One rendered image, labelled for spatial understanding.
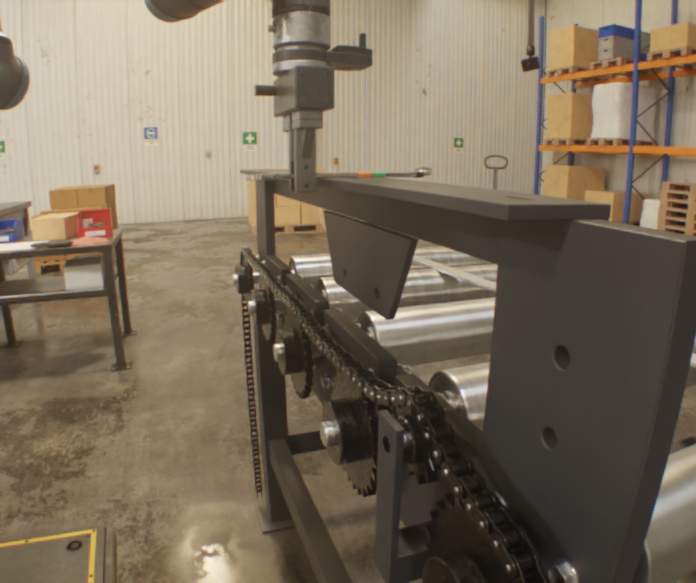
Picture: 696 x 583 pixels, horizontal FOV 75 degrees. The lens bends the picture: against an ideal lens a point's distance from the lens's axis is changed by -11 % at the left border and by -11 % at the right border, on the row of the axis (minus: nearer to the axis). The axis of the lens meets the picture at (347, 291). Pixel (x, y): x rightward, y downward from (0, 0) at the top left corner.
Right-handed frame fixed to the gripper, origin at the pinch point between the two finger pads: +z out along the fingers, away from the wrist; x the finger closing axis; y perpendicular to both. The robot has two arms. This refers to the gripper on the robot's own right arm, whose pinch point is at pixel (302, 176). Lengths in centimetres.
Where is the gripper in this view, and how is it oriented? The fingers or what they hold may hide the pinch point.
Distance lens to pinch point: 67.9
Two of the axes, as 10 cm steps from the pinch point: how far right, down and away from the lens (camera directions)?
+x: 3.3, 2.4, -9.1
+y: -9.4, 0.8, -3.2
